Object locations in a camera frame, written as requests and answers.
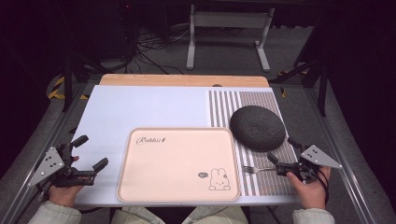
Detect person's left hand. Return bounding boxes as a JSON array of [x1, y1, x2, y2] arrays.
[[48, 185, 85, 208]]

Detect black tripod stand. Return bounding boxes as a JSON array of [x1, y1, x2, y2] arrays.
[[268, 57, 330, 119], [59, 54, 106, 114]]

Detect aluminium frame rail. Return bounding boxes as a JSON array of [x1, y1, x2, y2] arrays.
[[302, 87, 378, 224], [0, 83, 94, 224]]

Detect person's legs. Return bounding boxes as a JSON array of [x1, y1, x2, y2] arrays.
[[110, 204, 250, 224]]

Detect white table cover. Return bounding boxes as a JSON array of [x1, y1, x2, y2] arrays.
[[70, 84, 302, 208]]

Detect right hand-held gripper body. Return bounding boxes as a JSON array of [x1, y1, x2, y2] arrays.
[[276, 144, 344, 185]]

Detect pink tray with rabbit print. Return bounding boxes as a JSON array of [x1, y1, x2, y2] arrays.
[[116, 126, 242, 203]]

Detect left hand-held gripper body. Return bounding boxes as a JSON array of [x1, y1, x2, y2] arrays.
[[27, 142, 97, 189]]

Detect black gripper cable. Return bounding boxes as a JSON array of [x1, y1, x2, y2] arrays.
[[315, 168, 331, 207]]

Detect white metal stand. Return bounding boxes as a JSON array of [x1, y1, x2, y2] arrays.
[[185, 4, 276, 74]]

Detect yellow black hazard tape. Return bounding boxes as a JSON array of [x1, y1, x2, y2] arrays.
[[46, 76, 90, 102]]

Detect black floor cables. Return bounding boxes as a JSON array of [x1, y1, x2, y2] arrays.
[[132, 26, 191, 76]]

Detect dark round textured plate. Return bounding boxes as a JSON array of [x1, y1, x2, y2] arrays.
[[229, 105, 287, 153]]

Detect silver fork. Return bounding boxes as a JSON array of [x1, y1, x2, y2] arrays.
[[242, 165, 278, 175]]

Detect striped placemat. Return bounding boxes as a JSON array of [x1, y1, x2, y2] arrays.
[[207, 90, 299, 197]]

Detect person's right hand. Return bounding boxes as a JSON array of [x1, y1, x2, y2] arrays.
[[286, 166, 332, 210]]

